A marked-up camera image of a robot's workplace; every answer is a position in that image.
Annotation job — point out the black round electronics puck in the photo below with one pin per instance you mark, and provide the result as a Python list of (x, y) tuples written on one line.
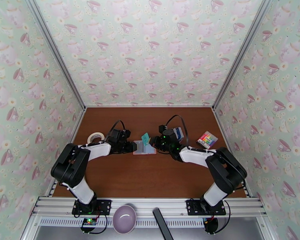
[(210, 225)]

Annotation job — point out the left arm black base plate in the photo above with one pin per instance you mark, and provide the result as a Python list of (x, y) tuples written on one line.
[(105, 205)]

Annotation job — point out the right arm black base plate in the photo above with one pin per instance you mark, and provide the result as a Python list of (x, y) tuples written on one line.
[(192, 206)]

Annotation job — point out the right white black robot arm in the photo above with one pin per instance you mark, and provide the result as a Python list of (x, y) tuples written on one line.
[(197, 156)]

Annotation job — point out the pink card holder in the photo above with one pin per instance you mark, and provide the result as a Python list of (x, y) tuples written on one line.
[(140, 149)]

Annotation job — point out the black flat bar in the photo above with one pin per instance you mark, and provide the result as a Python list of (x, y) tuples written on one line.
[(162, 224)]

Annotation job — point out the multicoloured sticky notes pack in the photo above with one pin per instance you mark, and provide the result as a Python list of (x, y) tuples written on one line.
[(207, 139)]

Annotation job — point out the aluminium frame rail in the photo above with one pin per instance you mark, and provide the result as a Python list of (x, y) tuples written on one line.
[(150, 203)]

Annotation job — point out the green lit circuit board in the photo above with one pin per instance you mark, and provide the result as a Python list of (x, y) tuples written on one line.
[(88, 221)]

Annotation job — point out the teal card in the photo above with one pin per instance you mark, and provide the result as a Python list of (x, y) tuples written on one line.
[(145, 138)]

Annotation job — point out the cream masking tape roll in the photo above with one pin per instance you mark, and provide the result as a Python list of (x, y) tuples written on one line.
[(90, 139)]

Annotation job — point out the perforated metal strip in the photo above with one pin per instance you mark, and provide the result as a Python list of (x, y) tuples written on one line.
[(150, 223)]

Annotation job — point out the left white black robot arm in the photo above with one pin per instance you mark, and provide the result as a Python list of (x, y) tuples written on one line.
[(97, 150)]

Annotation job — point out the purple bowl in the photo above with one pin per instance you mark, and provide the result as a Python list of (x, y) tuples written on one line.
[(124, 219)]

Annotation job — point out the aluminium corner post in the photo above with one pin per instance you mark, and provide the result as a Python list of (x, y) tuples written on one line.
[(242, 54), (55, 51)]

